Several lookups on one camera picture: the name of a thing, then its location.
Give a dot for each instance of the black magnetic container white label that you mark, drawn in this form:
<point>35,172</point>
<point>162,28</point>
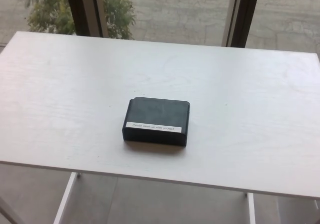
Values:
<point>155,111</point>

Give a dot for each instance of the white desk leg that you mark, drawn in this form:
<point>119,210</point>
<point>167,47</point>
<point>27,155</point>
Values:
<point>65,201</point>
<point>250,209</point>

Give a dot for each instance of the dark window mullion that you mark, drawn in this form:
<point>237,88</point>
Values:
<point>243,14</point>
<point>80,9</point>

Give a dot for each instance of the green tree outside window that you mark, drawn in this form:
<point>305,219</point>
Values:
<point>47,12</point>

